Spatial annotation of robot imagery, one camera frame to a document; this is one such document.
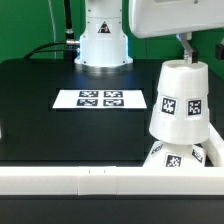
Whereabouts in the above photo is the white lamp shade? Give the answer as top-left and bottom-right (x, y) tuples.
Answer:
(149, 60), (209, 145)

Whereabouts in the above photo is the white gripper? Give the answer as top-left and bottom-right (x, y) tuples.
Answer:
(129, 0), (224, 64)

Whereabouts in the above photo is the black ribbed hose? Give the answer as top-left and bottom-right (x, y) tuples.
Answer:
(63, 0), (75, 43)

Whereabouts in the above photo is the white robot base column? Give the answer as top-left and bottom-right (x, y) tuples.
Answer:
(74, 0), (133, 73)

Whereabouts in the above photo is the black cable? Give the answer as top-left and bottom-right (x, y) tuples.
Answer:
(22, 41), (81, 61)

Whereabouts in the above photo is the white lamp base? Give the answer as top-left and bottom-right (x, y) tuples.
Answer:
(143, 141), (206, 168)

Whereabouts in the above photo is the white front wall rail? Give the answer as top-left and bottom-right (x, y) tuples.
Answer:
(0, 167), (224, 196)

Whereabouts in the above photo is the white fiducial marker sheet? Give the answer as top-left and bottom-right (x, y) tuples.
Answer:
(53, 90), (147, 109)

